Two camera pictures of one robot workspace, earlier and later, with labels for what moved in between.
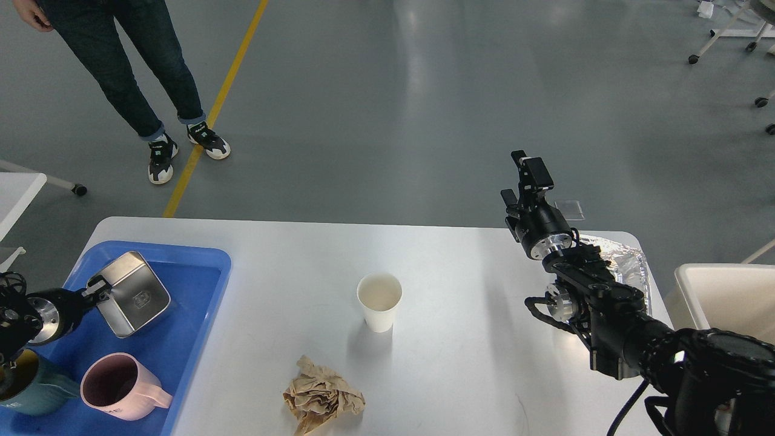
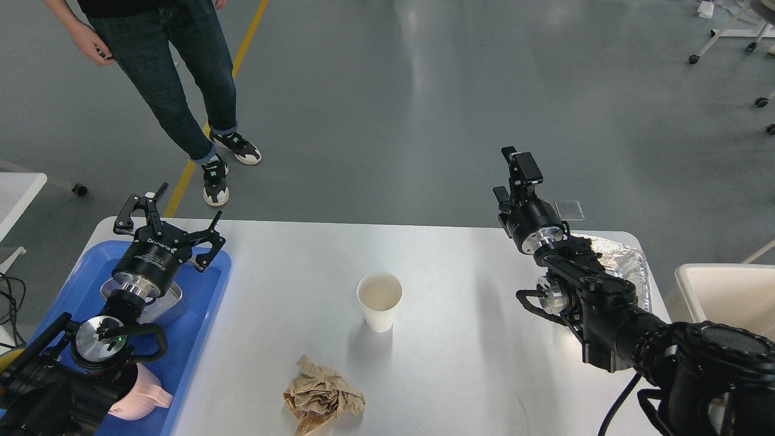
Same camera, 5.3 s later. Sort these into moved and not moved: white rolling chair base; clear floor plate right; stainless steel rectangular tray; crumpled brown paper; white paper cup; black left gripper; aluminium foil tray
Moved: black left gripper; stainless steel rectangular tray
Not moved: crumpled brown paper; white rolling chair base; white paper cup; aluminium foil tray; clear floor plate right
